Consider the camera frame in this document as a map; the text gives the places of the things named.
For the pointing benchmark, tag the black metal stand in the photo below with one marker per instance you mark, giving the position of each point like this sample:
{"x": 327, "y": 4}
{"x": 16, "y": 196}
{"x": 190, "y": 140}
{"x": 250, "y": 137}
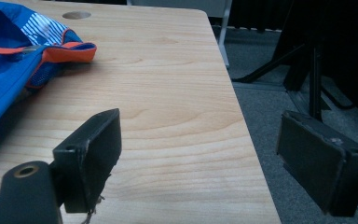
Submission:
{"x": 313, "y": 71}

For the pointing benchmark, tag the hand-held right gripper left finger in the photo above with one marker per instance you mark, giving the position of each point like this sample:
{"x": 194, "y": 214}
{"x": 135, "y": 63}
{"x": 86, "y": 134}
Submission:
{"x": 88, "y": 161}

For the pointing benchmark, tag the blue and orange backpack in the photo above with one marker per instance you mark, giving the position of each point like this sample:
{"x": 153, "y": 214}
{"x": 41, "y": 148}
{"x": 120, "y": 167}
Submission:
{"x": 15, "y": 59}

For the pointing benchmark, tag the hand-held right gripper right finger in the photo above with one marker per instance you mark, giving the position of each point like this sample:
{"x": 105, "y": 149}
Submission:
{"x": 317, "y": 165}

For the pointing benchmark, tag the grey table leg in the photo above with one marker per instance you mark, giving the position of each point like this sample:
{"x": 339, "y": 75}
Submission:
{"x": 225, "y": 34}

